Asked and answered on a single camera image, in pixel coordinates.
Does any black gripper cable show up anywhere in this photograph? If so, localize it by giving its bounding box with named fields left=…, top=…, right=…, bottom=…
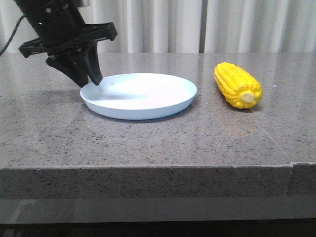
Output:
left=0, top=14, right=25, bottom=56

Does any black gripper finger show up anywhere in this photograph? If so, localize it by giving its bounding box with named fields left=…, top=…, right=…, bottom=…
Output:
left=73, top=42, right=103, bottom=85
left=46, top=56, right=88, bottom=87

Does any yellow corn cob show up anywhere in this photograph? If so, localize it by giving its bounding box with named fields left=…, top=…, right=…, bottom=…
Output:
left=214, top=62, right=263, bottom=109

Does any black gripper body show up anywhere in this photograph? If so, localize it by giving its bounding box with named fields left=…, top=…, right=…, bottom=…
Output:
left=15, top=0, right=118, bottom=58

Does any white pleated curtain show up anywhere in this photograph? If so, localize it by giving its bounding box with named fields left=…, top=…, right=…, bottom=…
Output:
left=79, top=0, right=316, bottom=53

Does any light blue round plate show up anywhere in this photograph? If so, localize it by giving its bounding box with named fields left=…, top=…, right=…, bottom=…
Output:
left=80, top=73, right=197, bottom=120

